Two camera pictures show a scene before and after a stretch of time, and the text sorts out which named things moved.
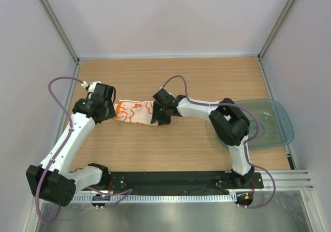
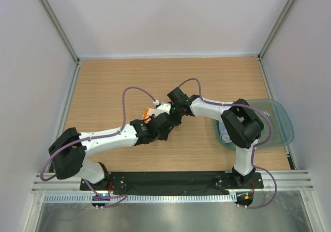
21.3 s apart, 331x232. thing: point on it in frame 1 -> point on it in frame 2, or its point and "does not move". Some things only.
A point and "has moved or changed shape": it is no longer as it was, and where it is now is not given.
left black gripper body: (109, 112) -> (161, 136)
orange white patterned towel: (137, 112) has moved or changed shape
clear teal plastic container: (275, 127) does not move
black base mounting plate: (146, 183) does not move
